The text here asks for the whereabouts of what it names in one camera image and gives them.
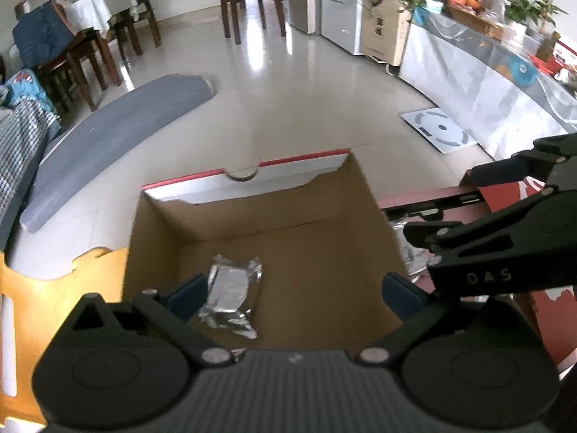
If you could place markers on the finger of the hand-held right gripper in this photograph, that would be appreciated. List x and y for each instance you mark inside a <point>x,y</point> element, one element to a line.
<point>496,170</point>
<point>478,252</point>

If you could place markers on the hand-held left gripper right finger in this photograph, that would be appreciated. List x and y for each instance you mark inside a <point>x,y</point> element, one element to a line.
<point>399,291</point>

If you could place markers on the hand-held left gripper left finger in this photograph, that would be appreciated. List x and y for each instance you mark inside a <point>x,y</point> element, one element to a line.
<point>191,291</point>

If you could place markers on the silver foil packet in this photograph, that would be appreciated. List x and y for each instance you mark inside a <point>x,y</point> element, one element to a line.
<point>412,257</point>
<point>230,288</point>

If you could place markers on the cardboard shoe box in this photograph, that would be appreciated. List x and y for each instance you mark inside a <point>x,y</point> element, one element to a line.
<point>315,257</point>

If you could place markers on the red shoe box lid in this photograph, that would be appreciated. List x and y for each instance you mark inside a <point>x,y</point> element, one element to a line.
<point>559,324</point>

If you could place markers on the white body scale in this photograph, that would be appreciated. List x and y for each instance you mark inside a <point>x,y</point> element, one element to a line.
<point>439,130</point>

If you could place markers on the white cloth covered cabinet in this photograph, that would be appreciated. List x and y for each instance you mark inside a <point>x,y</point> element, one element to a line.
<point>460,81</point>

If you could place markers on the blue round disc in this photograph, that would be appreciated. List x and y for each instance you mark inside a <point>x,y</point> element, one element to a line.
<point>523,71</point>

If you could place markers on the yellow plastic chair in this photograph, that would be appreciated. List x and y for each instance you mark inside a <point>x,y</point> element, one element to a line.
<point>45,306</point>

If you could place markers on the wicker basket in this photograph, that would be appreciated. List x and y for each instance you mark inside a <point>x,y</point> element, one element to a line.
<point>478,22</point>

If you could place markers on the broad leaf potted plant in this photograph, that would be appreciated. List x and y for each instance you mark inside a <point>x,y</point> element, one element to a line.
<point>523,4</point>

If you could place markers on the tan cardboard carton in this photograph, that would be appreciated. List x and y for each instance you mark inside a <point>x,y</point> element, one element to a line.
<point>383,31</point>

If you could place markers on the grey rolled rug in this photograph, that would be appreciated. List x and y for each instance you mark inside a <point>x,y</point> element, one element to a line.
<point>117,121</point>

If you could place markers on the white chest freezer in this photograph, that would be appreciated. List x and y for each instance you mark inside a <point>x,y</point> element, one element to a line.
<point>342,9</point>

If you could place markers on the blue cartoon cushion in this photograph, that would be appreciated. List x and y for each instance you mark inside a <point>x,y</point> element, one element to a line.
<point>27,88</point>

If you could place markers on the blue quilted jacket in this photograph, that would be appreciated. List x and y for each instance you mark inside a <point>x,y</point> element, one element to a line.
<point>40,36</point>

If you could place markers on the dining table with white cloth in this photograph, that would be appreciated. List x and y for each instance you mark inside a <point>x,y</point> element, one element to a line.
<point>99,4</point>

